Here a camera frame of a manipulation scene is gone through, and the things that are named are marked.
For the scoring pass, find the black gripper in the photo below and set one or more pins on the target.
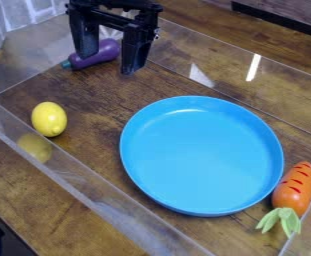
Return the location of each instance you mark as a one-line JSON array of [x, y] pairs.
[[133, 16]]

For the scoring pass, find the orange toy carrot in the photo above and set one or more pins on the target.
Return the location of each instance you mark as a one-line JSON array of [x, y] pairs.
[[290, 200]]

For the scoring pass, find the purple toy eggplant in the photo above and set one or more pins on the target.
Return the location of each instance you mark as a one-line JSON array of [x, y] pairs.
[[109, 53]]

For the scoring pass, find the grey patterned curtain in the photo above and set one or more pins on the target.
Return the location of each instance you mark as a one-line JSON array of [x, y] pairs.
[[20, 13]]

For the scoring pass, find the yellow toy lemon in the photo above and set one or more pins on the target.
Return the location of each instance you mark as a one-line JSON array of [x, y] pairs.
[[49, 119]]

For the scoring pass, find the blue plastic plate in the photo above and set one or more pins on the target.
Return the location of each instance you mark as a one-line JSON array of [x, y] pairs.
[[202, 155]]

